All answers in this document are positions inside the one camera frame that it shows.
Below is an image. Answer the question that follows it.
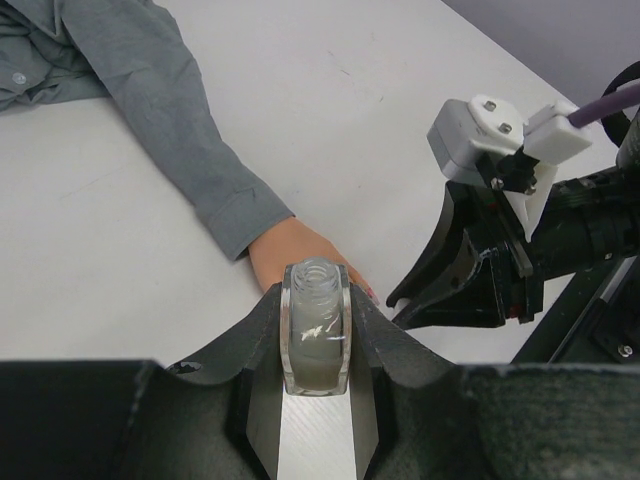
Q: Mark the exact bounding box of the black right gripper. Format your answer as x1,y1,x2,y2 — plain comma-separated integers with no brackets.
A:
387,167,639,330

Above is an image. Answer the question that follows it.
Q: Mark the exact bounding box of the grey shirt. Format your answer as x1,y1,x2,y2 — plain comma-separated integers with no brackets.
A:
1,1,291,259

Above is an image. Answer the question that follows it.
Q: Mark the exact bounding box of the mannequin hand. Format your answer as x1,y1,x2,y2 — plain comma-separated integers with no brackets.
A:
248,217,379,305

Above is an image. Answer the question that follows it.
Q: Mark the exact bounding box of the clear nail polish bottle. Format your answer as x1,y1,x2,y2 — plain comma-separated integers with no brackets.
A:
279,257,352,397

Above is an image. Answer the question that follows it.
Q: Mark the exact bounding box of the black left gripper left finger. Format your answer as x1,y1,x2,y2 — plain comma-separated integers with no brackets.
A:
1,287,280,479

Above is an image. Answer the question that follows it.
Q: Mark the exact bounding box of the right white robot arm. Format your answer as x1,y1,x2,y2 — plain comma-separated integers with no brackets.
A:
386,65,639,365

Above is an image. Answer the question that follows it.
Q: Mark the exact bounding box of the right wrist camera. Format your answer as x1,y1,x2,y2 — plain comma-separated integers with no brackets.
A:
427,95,592,241

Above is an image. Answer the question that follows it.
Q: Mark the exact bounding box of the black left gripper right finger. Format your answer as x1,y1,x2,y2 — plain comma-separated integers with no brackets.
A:
350,287,639,479

